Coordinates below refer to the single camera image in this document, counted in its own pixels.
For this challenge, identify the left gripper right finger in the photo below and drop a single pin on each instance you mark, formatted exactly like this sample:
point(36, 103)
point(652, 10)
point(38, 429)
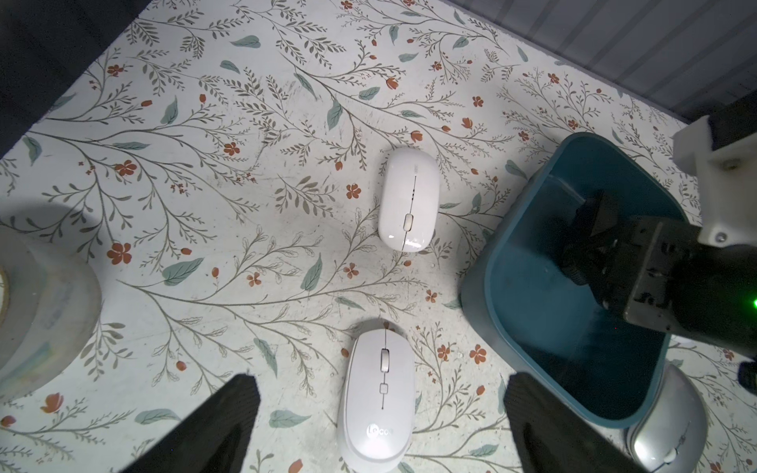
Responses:
point(550, 437)

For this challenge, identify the teal plastic storage box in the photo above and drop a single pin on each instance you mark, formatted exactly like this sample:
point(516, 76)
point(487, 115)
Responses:
point(537, 320)

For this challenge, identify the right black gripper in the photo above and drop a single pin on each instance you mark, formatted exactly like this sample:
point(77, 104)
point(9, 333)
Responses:
point(657, 275)

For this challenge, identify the white logo mouse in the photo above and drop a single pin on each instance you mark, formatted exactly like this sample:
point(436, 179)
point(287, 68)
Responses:
point(377, 407)

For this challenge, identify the white slim mouse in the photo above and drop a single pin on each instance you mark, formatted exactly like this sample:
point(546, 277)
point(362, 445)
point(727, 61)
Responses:
point(410, 200)

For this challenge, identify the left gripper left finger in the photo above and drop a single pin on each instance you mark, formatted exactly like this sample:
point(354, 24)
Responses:
point(213, 438)

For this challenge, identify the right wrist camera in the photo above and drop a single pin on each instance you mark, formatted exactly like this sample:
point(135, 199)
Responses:
point(719, 149)

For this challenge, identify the silver grey mouse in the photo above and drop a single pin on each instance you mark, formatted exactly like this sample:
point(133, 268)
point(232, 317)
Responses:
point(672, 436)

